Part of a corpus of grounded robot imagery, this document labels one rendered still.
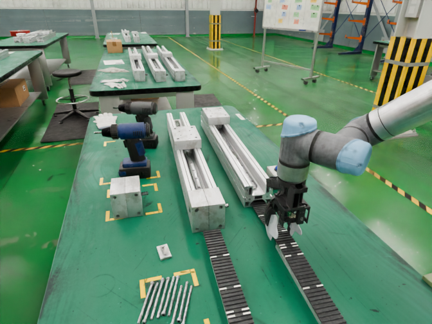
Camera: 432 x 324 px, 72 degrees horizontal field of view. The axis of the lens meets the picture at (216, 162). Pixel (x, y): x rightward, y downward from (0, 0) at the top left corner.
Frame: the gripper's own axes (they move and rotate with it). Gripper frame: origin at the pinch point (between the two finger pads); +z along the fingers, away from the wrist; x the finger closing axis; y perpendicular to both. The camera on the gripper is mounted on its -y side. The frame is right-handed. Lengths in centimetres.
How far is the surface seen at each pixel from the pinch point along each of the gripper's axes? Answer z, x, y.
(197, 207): -6.5, -22.3, -8.6
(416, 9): -56, 249, -232
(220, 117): -9, 1, -75
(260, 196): 0.0, 1.1, -18.9
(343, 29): 15, 698, -1004
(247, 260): 2.9, -11.4, 5.3
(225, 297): -0.5, -20.8, 17.7
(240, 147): -5.7, 2.6, -46.8
